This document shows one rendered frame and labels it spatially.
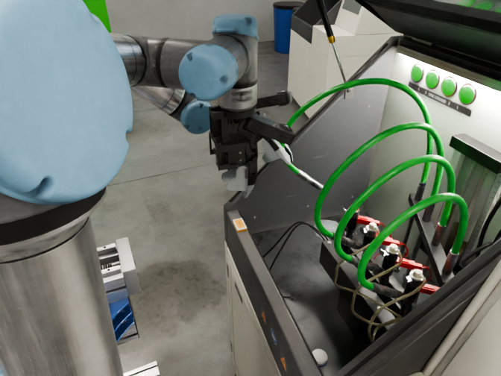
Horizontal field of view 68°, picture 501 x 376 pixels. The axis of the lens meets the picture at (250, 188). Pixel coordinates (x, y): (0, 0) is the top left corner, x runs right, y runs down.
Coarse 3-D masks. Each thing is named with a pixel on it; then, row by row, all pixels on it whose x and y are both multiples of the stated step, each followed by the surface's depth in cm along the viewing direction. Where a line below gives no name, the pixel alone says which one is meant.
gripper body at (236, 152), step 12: (216, 108) 70; (252, 108) 69; (216, 120) 70; (228, 120) 70; (240, 120) 71; (216, 132) 72; (228, 132) 71; (240, 132) 72; (252, 132) 73; (216, 144) 70; (228, 144) 70; (240, 144) 71; (252, 144) 72; (216, 156) 73; (228, 156) 72; (240, 156) 73; (228, 168) 73
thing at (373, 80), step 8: (360, 80) 85; (368, 80) 84; (376, 80) 84; (384, 80) 84; (392, 80) 85; (336, 88) 86; (344, 88) 86; (400, 88) 85; (408, 88) 85; (320, 96) 87; (416, 96) 86; (304, 104) 89; (312, 104) 89; (424, 104) 87; (296, 112) 90; (424, 112) 88; (280, 144) 95; (432, 144) 92; (296, 168) 99; (424, 168) 96; (424, 176) 97; (424, 184) 98
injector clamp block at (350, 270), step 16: (320, 256) 109; (336, 256) 101; (352, 272) 96; (368, 272) 97; (352, 288) 94; (368, 304) 88; (400, 304) 87; (352, 320) 97; (368, 320) 89; (384, 320) 84
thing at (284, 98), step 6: (270, 96) 91; (276, 96) 90; (282, 96) 90; (288, 96) 90; (258, 102) 92; (264, 102) 92; (270, 102) 91; (276, 102) 91; (282, 102) 90; (288, 102) 90; (258, 108) 93
